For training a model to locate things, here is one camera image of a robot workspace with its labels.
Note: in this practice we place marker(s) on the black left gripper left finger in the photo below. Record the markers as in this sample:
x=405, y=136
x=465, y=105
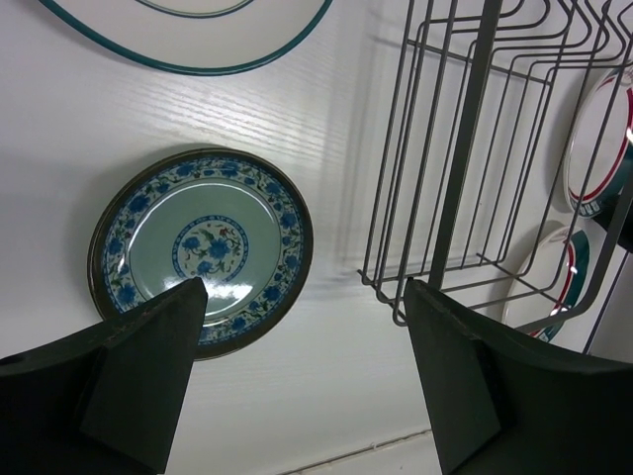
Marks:
x=107, y=399

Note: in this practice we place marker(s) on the grey wire dish rack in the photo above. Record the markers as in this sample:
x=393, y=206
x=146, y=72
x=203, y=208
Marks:
x=471, y=175

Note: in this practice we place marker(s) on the blue floral green plate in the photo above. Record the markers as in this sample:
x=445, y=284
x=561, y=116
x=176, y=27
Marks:
x=227, y=217

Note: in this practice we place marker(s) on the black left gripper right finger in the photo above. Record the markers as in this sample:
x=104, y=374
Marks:
x=503, y=402

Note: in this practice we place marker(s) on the green red rimmed plate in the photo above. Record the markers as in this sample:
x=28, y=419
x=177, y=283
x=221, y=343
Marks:
x=599, y=157
x=553, y=280

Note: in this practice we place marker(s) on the white plate with teal rim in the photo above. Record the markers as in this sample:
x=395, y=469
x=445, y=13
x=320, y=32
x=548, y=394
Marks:
x=201, y=38

